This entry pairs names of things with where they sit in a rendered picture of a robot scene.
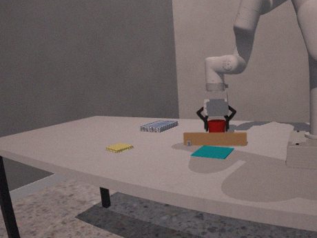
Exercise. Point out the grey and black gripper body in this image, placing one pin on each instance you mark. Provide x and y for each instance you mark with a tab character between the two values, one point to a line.
215	107

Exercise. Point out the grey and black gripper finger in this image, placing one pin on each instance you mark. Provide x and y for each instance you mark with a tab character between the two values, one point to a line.
203	118
229	118

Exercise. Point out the dark red cup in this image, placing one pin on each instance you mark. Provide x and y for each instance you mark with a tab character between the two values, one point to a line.
216	125

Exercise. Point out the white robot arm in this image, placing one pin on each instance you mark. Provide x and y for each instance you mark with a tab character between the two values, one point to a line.
244	29

